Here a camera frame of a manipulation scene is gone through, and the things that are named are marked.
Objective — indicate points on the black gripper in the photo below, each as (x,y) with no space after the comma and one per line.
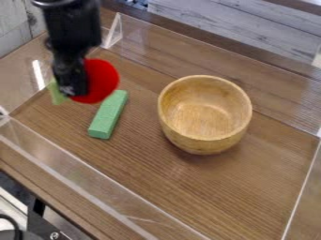
(72,22)

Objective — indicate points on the red plush strawberry toy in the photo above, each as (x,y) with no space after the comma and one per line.
(104,80)

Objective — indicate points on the green rectangular block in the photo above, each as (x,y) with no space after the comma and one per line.
(107,115)

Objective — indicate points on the wooden bowl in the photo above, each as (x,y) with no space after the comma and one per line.
(204,114)

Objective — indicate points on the clear acrylic tray walls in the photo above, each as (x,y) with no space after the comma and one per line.
(132,187)

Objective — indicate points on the black table clamp mount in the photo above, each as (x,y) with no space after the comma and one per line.
(38,225)

